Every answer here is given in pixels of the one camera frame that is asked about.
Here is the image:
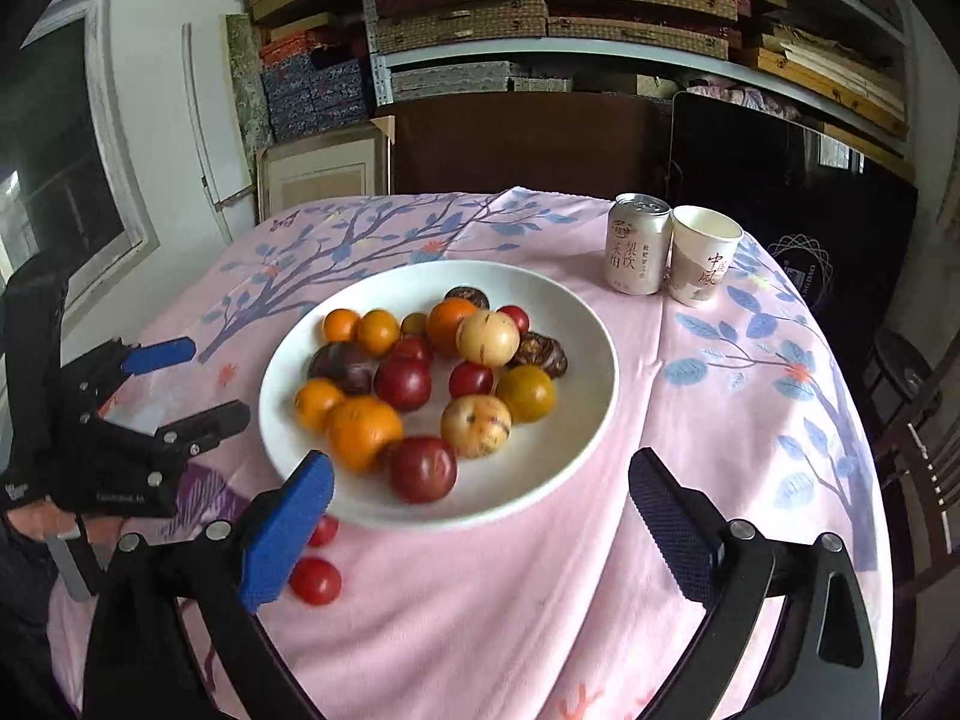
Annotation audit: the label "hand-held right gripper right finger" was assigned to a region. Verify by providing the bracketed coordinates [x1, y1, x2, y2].
[628, 447, 880, 720]

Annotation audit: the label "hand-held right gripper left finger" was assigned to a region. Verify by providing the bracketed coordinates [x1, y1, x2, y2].
[82, 450, 336, 720]

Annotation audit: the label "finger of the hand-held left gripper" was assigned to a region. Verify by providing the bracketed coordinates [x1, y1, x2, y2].
[66, 337, 197, 410]
[154, 401, 252, 458]

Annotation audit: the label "smooth orange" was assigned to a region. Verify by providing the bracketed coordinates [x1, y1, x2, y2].
[322, 308, 362, 344]
[355, 310, 401, 358]
[294, 378, 346, 433]

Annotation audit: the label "large orange mandarin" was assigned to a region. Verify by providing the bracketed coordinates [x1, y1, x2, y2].
[325, 396, 406, 474]

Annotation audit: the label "large dark purple fruit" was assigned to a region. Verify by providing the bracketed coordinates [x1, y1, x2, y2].
[307, 341, 380, 396]

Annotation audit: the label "large red tomato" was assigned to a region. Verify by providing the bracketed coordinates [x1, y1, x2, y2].
[388, 436, 458, 505]

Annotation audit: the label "white plate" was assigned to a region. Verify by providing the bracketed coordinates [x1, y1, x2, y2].
[259, 261, 620, 530]

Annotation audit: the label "yellowish orange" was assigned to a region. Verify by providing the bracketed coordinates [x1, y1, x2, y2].
[495, 364, 557, 423]

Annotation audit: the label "large yellow pepino melon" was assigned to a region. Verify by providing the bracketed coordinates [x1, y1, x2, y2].
[440, 394, 513, 460]

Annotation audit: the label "person's left hand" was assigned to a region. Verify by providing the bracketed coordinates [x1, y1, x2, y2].
[0, 499, 82, 541]

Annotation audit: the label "pink printed tablecloth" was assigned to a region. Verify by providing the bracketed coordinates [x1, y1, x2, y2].
[45, 187, 897, 720]

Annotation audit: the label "white framed window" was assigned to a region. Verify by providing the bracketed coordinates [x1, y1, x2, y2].
[0, 0, 162, 316]

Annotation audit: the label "long white rod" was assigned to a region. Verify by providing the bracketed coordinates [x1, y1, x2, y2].
[182, 22, 256, 245]

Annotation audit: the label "small orange mandarin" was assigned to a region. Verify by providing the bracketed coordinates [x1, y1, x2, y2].
[426, 298, 481, 358]

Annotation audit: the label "pale striped pepino melon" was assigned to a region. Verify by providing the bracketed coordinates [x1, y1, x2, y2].
[455, 310, 521, 368]

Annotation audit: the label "dark wooden chair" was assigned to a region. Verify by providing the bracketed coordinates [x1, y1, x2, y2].
[862, 326, 960, 601]

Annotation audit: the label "patterned paper roll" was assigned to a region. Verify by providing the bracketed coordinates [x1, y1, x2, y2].
[225, 13, 275, 188]

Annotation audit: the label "white paper cup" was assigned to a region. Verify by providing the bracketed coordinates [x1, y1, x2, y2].
[670, 205, 743, 308]

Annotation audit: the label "white drink can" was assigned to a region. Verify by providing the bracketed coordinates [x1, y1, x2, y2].
[606, 193, 672, 295]

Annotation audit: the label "stack of blue patterned boxes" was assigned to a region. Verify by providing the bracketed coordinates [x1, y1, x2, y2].
[259, 52, 372, 143]

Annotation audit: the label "black board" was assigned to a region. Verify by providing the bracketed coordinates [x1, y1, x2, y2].
[664, 90, 920, 316]

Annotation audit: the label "grey patterned boxes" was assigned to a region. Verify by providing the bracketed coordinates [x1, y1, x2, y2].
[390, 60, 578, 102]

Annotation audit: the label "brown wooden board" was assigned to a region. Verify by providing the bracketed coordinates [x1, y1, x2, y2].
[373, 94, 672, 200]

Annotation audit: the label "white metal shelf rack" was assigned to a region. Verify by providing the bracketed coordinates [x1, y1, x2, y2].
[356, 0, 920, 166]

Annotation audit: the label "pink cloth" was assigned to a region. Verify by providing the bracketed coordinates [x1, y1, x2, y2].
[686, 82, 803, 121]

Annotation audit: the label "stack of woven boxes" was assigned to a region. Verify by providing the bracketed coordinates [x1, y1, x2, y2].
[371, 0, 788, 61]

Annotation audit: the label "stack of wooden boxes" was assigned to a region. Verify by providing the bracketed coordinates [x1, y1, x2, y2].
[731, 15, 912, 158]

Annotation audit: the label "wooden picture frame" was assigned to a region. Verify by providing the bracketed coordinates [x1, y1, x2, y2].
[255, 124, 395, 222]

